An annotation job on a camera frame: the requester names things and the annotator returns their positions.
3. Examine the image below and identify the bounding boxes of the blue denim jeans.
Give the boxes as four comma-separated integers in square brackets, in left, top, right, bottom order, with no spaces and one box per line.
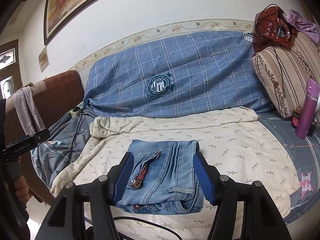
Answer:
[116,140,203,215]

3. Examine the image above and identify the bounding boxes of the person's left hand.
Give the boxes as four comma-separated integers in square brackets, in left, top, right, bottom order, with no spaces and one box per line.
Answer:
[14,175,30,203]

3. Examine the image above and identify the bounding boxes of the grey garment on headboard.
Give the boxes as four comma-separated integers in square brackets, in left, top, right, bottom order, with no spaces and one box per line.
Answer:
[14,86,46,135]

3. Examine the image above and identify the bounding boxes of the grey patterned bed sheet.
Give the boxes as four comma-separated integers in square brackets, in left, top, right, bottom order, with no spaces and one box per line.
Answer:
[30,103,95,188]

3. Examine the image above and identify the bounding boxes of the white power strip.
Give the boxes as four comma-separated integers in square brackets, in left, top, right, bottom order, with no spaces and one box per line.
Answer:
[69,106,81,118]

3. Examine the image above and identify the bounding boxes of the wooden door with glass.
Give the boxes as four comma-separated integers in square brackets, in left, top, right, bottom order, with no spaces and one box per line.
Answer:
[1,40,23,99]

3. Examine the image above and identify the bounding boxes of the cream floral quilt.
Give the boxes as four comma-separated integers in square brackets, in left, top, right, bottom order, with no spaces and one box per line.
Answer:
[50,107,299,239]

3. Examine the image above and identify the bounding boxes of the small dark red jar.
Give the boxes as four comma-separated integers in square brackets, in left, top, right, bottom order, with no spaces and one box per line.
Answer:
[291,106,302,129]

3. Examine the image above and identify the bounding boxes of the purple water bottle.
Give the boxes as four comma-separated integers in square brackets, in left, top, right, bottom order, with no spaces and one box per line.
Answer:
[295,79,319,139]

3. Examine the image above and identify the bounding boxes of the striped beige pillow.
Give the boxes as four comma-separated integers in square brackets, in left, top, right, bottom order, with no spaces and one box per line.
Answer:
[251,32,319,118]

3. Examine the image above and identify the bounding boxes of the blue plaid duvet roll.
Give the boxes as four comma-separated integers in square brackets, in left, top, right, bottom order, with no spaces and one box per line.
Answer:
[84,31,273,118]

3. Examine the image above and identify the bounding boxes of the red plastic bag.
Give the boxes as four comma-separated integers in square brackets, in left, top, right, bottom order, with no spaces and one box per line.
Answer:
[253,4,298,53]

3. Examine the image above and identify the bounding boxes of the purple cloth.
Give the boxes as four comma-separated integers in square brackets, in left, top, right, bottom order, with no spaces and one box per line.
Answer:
[286,9,320,44]

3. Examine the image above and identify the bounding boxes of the small wall picture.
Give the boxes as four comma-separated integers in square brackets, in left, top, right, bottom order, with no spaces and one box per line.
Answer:
[38,47,49,72]

